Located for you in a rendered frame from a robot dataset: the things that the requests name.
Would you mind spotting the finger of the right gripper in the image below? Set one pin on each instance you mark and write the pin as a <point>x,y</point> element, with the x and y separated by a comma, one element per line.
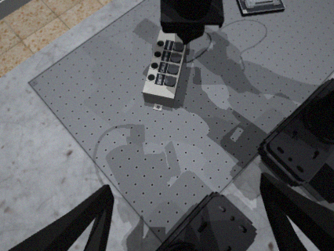
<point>183,37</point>
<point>192,37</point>

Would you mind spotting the white multi-well plate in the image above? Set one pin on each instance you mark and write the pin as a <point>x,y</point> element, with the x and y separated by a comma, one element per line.
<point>256,3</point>

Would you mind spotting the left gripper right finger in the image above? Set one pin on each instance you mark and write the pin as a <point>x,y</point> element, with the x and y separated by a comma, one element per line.
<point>313,219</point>

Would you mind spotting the white operator panel with labelled keys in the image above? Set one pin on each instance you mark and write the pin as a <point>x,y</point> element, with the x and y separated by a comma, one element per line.
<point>164,72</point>

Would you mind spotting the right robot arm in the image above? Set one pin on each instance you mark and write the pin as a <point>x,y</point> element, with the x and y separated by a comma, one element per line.
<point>313,133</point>

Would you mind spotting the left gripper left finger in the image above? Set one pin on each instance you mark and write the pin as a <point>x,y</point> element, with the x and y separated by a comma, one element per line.
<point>61,234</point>

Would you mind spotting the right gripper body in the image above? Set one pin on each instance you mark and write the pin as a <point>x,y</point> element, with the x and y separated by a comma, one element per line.
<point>179,16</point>

